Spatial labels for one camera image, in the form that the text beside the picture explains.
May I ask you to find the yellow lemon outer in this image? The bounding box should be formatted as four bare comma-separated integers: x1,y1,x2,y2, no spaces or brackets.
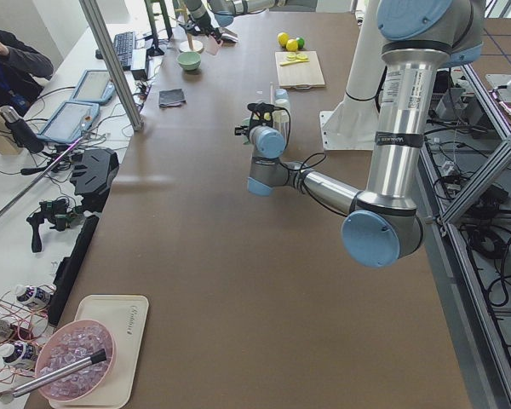
277,32,290,48

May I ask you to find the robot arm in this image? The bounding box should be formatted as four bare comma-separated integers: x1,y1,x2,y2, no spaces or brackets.
247,1,485,268
181,0,286,42

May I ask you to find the grey folded cloth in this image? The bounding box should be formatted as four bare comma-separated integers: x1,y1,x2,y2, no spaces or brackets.
158,89,186,107

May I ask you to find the black keyboard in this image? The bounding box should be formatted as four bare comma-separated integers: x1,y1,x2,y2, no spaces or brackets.
112,32,136,71

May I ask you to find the blue teach pendant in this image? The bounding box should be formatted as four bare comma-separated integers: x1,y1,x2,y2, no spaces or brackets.
36,101,100,144
71,70,115,105

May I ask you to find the mint green cup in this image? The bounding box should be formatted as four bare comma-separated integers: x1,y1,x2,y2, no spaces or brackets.
241,118,251,145

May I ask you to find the metal tongs handle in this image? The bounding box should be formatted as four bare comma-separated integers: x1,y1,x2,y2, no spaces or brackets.
0,349,107,402

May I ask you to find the pink bowl of ice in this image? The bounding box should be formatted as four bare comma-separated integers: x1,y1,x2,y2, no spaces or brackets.
35,320,115,402

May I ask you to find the wooden cutting board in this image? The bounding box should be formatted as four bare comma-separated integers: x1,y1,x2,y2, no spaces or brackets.
274,51,325,89

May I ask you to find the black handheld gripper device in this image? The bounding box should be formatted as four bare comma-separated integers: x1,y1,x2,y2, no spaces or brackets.
26,199,84,253

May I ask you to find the white cup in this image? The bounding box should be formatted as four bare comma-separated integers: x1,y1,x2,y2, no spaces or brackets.
274,98,290,111

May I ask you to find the green lime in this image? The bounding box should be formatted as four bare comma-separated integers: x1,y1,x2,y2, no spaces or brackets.
296,37,305,49

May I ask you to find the blue teach pendant far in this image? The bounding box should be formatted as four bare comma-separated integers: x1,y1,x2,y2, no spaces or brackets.
71,70,115,105

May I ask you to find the green bowl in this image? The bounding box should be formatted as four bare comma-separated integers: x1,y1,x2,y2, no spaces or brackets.
176,51,201,72

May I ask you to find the aluminium frame post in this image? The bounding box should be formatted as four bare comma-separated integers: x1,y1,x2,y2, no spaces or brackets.
79,0,143,131

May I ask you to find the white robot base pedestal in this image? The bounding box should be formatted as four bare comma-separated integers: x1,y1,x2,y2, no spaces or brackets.
320,0,385,151

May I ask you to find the pink cup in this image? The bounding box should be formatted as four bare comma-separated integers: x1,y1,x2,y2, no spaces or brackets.
205,36,223,55

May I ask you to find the cream plastic tray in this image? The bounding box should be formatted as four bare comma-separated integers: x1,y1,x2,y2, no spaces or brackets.
63,295,149,408

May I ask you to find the metal scoop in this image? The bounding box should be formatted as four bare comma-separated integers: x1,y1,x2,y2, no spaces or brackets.
217,27,238,43

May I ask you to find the light blue cup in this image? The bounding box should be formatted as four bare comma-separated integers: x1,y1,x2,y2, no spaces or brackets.
274,88,289,101

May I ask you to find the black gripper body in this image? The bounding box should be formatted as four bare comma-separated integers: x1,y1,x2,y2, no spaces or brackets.
182,19,219,39
247,102,275,128

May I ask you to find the blue teach pendant near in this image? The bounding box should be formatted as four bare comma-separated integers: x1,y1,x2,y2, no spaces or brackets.
36,101,100,144

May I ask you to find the white wire cup rack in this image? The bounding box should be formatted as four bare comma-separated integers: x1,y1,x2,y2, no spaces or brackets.
268,83,290,136

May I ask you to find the yellow lemon near board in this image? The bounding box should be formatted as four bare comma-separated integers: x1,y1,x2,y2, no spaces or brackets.
285,38,299,52

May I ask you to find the person in dark sweater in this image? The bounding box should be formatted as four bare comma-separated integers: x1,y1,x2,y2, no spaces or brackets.
0,30,55,116

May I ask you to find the wooden mug tree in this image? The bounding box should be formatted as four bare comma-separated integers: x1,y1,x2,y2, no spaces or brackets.
173,0,204,54

